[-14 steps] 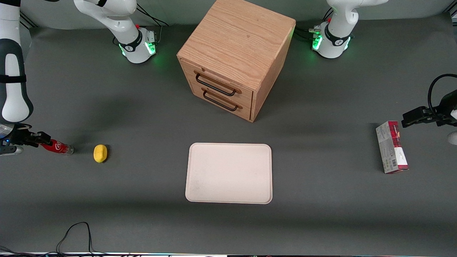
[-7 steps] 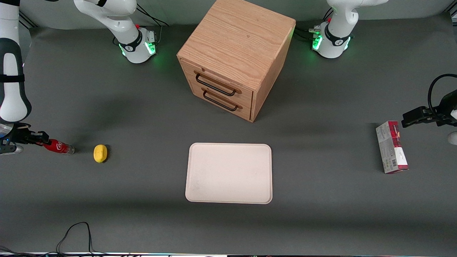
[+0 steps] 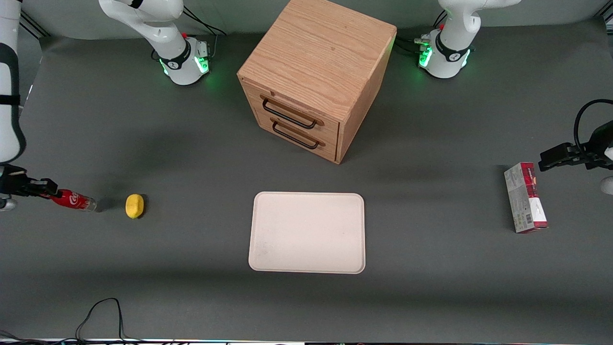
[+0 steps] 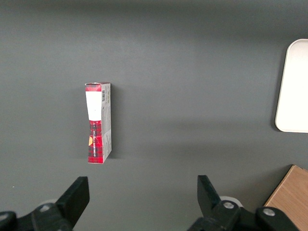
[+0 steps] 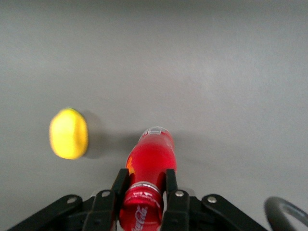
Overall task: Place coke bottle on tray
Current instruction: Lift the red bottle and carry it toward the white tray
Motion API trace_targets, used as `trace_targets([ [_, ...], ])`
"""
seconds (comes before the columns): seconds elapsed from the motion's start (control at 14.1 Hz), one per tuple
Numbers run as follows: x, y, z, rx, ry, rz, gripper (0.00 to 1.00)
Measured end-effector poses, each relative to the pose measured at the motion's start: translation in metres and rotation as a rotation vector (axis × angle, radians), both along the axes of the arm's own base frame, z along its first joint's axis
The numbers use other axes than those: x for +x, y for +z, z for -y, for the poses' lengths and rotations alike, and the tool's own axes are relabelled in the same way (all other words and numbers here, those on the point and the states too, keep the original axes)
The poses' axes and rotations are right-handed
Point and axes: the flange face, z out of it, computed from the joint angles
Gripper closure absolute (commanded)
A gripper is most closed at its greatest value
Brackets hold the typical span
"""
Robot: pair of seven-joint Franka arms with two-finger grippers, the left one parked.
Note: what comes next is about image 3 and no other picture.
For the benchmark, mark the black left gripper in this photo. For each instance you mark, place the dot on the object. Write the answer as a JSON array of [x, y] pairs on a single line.
[[595, 146]]

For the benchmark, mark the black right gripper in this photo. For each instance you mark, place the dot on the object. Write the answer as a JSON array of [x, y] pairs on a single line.
[[14, 184]]

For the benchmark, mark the red coke bottle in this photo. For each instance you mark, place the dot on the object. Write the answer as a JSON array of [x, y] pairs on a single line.
[[74, 200]]

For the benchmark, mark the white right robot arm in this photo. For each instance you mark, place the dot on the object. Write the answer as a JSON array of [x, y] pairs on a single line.
[[178, 53]]

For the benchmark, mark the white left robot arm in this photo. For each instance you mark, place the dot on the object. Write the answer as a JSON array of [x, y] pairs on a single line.
[[450, 52]]

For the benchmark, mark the cream plastic tray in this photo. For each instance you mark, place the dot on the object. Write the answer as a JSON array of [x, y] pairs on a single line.
[[307, 233]]

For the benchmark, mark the red grey carton box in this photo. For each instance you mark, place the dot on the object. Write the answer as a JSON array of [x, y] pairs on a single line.
[[525, 197]]

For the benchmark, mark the yellow lemon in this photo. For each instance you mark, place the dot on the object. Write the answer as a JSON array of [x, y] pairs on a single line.
[[134, 206]]

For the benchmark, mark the grey table mat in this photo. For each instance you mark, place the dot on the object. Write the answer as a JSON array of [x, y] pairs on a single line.
[[191, 268]]

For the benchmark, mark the wooden drawer cabinet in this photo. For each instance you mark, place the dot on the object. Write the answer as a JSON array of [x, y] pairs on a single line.
[[318, 62]]

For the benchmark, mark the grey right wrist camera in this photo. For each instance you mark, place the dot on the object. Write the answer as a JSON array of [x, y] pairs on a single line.
[[5, 204]]

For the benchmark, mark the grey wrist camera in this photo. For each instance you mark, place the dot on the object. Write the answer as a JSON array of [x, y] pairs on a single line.
[[608, 185], [5, 204]]

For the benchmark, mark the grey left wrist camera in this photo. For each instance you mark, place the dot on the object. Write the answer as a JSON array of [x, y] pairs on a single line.
[[608, 185]]

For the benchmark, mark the black aluminium frame rail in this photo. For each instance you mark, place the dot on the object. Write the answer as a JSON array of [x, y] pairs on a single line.
[[34, 26]]

